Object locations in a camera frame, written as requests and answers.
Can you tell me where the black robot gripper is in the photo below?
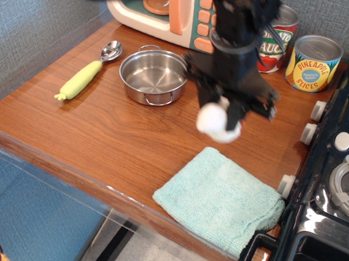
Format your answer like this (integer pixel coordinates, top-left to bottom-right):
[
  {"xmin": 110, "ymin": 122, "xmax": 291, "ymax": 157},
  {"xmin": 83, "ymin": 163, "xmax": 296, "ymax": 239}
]
[{"xmin": 183, "ymin": 31, "xmax": 279, "ymax": 131}]

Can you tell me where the white plush mushroom toy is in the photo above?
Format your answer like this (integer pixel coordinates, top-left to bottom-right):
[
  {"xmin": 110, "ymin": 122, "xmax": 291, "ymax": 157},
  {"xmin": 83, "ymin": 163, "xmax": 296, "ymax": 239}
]
[{"xmin": 196, "ymin": 96, "xmax": 242, "ymax": 144}]

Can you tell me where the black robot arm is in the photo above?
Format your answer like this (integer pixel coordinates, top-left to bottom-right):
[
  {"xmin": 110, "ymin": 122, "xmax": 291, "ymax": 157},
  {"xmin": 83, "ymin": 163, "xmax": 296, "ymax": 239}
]
[{"xmin": 184, "ymin": 0, "xmax": 281, "ymax": 132}]

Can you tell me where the light teal folded cloth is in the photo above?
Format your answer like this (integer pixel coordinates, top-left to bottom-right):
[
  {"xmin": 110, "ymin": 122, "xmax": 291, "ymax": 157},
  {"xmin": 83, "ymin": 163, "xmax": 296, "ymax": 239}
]
[{"xmin": 153, "ymin": 147, "xmax": 285, "ymax": 259}]

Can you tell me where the small steel pot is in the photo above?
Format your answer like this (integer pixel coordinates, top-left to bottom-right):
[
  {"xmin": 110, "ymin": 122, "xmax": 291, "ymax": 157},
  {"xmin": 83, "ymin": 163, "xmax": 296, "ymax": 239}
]
[{"xmin": 119, "ymin": 45, "xmax": 187, "ymax": 106}]

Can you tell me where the grey stove knob middle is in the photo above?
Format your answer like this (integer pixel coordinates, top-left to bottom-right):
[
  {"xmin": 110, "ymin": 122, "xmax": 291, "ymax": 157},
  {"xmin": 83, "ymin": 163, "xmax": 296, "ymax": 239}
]
[{"xmin": 300, "ymin": 124, "xmax": 317, "ymax": 146}]

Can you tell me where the grey stove knob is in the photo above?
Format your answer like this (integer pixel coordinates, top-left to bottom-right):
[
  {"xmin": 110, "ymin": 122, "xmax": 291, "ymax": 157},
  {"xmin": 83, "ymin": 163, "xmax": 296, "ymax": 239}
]
[
  {"xmin": 310, "ymin": 100, "xmax": 326, "ymax": 122},
  {"xmin": 300, "ymin": 124, "xmax": 317, "ymax": 146},
  {"xmin": 277, "ymin": 175, "xmax": 296, "ymax": 200}
]

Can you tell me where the toy microwave teal and cream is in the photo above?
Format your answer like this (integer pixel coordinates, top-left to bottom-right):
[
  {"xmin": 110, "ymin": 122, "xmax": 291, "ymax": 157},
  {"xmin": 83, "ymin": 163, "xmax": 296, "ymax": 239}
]
[{"xmin": 107, "ymin": 0, "xmax": 217, "ymax": 54}]

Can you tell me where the grey stove knob upper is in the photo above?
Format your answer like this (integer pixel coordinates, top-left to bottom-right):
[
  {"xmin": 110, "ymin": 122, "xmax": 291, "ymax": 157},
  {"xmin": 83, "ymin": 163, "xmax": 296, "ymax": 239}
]
[{"xmin": 310, "ymin": 100, "xmax": 326, "ymax": 122}]

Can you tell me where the tomato sauce can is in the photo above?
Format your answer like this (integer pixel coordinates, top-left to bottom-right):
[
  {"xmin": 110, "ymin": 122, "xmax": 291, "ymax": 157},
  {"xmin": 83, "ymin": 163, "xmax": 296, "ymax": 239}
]
[{"xmin": 257, "ymin": 4, "xmax": 299, "ymax": 74}]

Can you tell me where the pineapple slices can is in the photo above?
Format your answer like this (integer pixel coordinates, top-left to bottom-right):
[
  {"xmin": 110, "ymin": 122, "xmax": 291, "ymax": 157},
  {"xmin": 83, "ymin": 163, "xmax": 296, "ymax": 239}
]
[{"xmin": 285, "ymin": 35, "xmax": 344, "ymax": 93}]

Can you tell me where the grey stove knob lower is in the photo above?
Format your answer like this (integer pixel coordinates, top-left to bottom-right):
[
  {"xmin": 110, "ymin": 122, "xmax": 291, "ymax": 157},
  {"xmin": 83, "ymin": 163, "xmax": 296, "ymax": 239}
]
[{"xmin": 277, "ymin": 175, "xmax": 296, "ymax": 200}]

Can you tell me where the black toy stove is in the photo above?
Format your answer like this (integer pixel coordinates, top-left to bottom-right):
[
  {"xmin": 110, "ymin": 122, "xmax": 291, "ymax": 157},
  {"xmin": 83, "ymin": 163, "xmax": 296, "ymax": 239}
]
[{"xmin": 238, "ymin": 65, "xmax": 349, "ymax": 261}]

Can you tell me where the spoon with green handle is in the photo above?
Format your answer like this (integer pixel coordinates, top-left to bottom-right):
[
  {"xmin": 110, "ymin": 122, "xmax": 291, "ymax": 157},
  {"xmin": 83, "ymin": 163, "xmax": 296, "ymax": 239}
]
[{"xmin": 54, "ymin": 40, "xmax": 123, "ymax": 101}]

